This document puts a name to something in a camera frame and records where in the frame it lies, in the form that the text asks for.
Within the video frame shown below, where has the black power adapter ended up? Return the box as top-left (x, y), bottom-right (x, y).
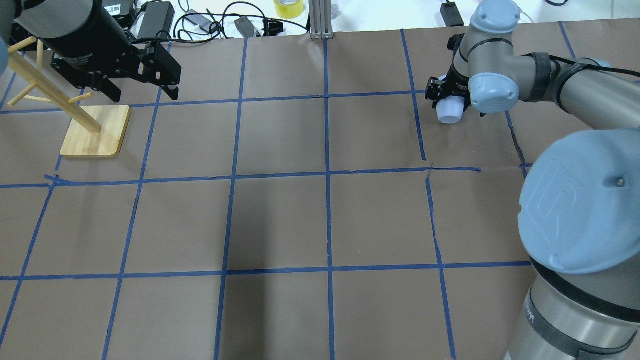
top-left (136, 0), bottom-right (175, 39)
top-left (439, 0), bottom-right (466, 28)

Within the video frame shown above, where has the white plastic cup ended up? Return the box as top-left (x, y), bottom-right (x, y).
top-left (435, 95), bottom-right (466, 125)

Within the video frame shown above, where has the wooden mug tree stand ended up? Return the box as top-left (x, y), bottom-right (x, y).
top-left (4, 36), bottom-right (131, 158)

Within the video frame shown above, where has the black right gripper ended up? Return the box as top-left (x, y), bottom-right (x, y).
top-left (425, 34), bottom-right (471, 109)

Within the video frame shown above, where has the yellow tape roll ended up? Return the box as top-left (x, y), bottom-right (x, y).
top-left (273, 0), bottom-right (305, 19)

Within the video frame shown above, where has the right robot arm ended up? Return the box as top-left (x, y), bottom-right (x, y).
top-left (103, 40), bottom-right (639, 360)

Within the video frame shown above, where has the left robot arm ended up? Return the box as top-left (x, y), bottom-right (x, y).
top-left (0, 0), bottom-right (182, 103)

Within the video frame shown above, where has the aluminium frame post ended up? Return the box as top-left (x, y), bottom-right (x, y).
top-left (308, 0), bottom-right (334, 40)

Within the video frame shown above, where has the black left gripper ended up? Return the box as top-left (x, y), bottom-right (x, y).
top-left (17, 0), bottom-right (182, 104)

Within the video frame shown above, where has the black power adapter right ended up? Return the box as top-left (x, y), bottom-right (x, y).
top-left (439, 0), bottom-right (466, 28)

